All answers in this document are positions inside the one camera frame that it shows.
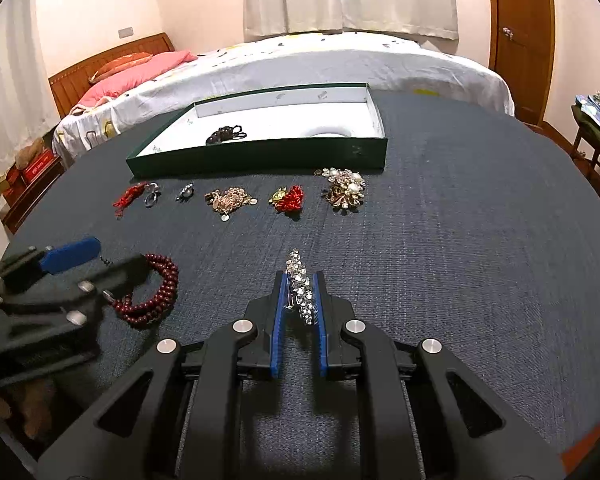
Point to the red tassel charm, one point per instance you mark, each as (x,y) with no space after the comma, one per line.
(130,194)

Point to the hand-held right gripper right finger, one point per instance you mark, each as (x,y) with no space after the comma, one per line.
(322,320)

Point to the gold and red coral charm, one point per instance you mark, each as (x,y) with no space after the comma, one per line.
(290,199)

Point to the brown plush toy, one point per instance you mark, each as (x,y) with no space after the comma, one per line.
(29,152)

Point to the pink blanket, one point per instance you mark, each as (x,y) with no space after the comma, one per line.
(130,72)

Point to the red box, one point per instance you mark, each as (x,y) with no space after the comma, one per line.
(40,169)

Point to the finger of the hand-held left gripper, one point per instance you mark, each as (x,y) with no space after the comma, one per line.
(122,275)
(72,256)

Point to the wooden bedside cabinet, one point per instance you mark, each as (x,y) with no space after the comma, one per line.
(30,195)

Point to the purple bead charm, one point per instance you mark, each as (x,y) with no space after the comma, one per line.
(184,193)

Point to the orange pillow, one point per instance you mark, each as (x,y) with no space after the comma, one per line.
(125,62)

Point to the bed with patterned white sheet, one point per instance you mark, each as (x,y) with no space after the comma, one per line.
(330,70)

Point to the wall outlet plate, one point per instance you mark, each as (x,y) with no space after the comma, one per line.
(125,32)

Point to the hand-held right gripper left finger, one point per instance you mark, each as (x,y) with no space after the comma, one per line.
(278,320)

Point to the green box with white inside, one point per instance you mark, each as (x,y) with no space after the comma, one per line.
(260,160)

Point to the pile of clothes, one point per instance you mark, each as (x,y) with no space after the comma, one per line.
(597,112)

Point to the wooden chair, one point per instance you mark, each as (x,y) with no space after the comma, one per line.
(597,160)

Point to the wooden headboard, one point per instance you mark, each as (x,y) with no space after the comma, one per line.
(80,80)

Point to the person's left hand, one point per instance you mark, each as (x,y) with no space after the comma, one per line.
(32,407)

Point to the brown wooden door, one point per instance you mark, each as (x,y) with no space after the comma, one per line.
(522,60)

